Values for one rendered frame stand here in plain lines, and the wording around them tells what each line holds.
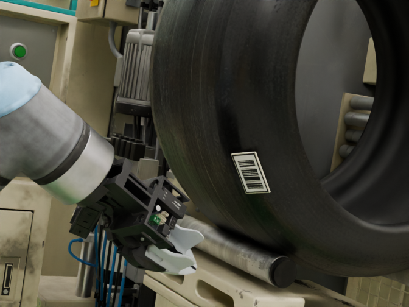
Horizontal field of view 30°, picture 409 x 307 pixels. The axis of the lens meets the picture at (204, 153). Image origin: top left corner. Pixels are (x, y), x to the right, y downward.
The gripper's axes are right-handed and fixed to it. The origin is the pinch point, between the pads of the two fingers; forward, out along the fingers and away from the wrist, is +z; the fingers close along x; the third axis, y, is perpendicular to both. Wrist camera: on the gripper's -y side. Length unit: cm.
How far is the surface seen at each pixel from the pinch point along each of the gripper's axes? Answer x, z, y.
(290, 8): 28.0, -13.3, 19.1
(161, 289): 8.3, 16.8, -23.8
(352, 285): 34, 61, -18
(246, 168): 11.6, -3.4, 9.6
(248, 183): 10.7, -1.4, 8.7
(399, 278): 18.1, 36.1, 9.5
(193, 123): 17.6, -8.4, 1.8
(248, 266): 7.1, 11.9, -0.5
